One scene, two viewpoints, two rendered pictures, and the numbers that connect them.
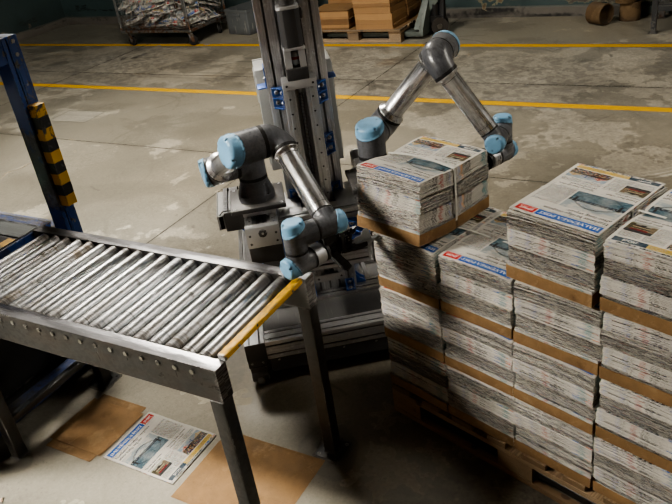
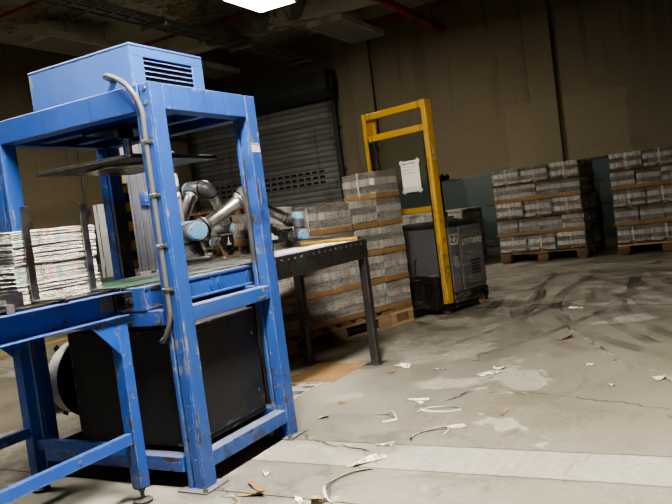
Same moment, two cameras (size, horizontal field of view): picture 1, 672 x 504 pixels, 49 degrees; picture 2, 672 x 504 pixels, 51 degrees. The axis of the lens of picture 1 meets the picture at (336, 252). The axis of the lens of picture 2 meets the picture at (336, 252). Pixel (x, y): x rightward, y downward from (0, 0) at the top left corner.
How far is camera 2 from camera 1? 5.42 m
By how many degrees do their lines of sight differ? 92
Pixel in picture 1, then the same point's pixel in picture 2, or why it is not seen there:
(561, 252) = (340, 213)
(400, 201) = not seen: hidden behind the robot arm
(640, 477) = (376, 293)
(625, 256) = (356, 205)
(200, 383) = (362, 249)
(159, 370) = (351, 251)
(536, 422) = (345, 299)
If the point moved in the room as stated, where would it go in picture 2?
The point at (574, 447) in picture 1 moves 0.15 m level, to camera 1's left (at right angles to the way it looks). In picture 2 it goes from (357, 299) to (359, 302)
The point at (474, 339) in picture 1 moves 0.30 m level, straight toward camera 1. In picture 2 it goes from (319, 274) to (358, 269)
